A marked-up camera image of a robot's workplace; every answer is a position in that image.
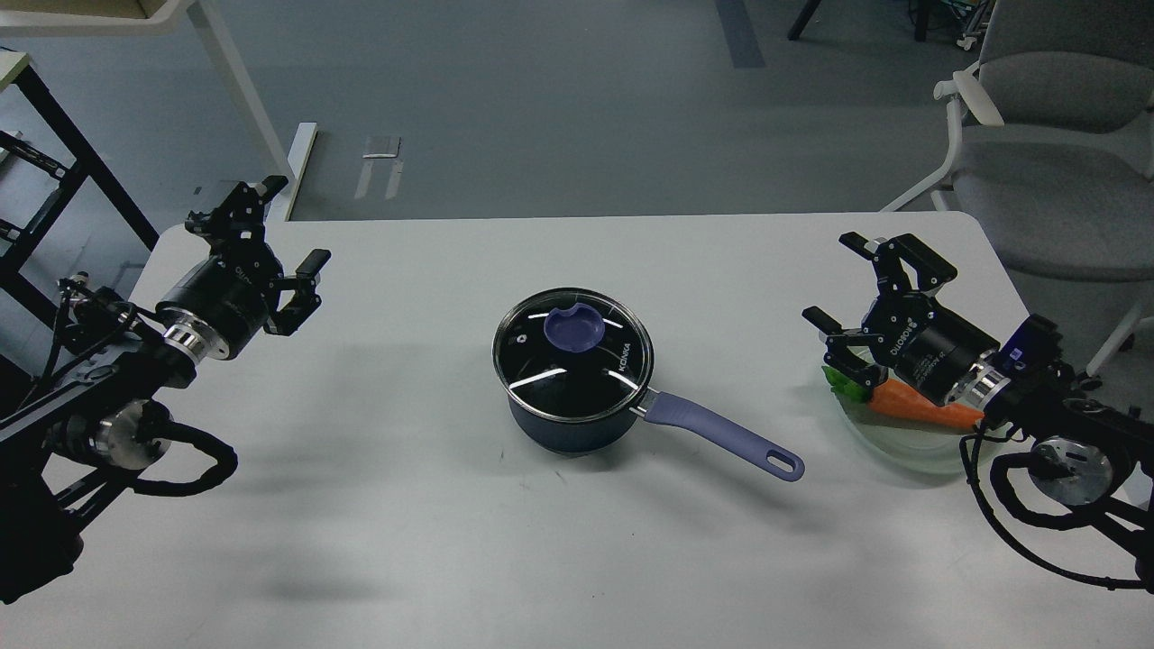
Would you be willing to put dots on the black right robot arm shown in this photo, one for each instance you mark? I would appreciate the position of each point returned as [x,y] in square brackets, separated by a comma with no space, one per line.
[1054,457]

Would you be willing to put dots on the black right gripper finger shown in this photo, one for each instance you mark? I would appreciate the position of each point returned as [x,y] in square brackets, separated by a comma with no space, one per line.
[839,355]
[908,272]

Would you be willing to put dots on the black metal rack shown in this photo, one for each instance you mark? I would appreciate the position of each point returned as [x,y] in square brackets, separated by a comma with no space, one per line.
[22,241]

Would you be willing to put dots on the grey office chair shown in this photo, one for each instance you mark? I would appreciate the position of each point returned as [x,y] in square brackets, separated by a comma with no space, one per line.
[1025,156]

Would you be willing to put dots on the clear glass plate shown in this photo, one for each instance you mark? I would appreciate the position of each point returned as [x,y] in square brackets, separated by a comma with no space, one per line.
[924,448]

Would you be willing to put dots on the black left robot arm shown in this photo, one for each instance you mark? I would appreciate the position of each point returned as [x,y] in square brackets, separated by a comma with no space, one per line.
[93,428]

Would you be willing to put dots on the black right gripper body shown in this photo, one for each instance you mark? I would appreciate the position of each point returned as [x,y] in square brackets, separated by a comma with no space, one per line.
[930,348]

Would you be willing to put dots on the glass lid with purple knob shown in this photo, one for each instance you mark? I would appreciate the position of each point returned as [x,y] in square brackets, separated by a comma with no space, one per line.
[571,355]

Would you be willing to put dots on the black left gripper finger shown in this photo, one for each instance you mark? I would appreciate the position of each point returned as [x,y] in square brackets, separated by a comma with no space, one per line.
[292,299]
[235,229]

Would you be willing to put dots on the orange carrot with green top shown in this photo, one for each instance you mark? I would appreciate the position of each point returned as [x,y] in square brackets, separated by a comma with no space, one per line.
[897,400]

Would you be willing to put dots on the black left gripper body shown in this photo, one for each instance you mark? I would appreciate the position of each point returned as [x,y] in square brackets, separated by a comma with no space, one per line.
[232,298]

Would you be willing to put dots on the blue saucepan with purple handle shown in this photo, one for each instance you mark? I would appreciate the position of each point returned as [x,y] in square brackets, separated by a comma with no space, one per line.
[631,406]

